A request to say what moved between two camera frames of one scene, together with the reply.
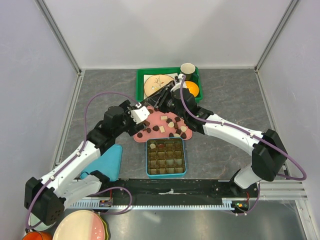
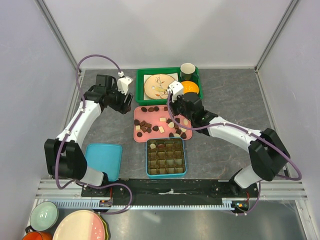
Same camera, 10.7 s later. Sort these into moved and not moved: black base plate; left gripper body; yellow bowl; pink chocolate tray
Moved: left gripper body
Not moved: black base plate; yellow bowl; pink chocolate tray
